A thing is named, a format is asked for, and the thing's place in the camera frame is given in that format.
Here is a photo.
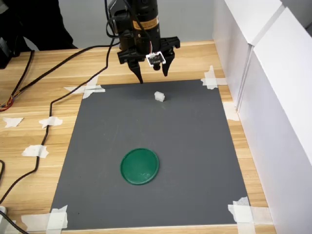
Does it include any round green lid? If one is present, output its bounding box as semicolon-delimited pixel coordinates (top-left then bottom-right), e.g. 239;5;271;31
119;148;160;186

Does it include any white tape on mat corner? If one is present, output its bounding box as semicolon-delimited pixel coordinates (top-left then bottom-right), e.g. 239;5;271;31
20;205;68;232
201;65;227;90
228;196;273;234
63;75;106;99

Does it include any white partition panel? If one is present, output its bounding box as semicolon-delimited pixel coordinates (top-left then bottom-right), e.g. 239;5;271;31
212;0;286;108
237;7;312;234

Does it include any dark grey mat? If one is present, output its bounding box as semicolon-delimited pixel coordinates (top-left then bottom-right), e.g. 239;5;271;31
50;79;251;231

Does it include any white tape on mat edge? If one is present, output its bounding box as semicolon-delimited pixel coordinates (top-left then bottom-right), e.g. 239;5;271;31
223;102;241;121

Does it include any black device box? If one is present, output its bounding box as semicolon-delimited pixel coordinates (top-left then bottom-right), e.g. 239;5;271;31
0;36;15;69

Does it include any loose white tape piece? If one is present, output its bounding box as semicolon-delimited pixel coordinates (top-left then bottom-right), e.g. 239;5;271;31
2;117;24;128

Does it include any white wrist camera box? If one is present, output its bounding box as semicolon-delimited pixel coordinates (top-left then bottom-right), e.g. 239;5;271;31
145;51;167;71

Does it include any black camera cable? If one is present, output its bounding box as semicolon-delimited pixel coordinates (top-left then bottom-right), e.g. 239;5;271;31
0;0;153;204

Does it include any white tape over cable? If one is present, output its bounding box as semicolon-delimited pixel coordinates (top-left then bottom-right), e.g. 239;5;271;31
39;116;63;129
21;144;49;158

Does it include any thin black cable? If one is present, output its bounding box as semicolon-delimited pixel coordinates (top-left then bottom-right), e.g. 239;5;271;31
12;50;35;98

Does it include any black arm base cable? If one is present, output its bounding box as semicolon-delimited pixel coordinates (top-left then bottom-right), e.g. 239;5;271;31
0;43;121;112

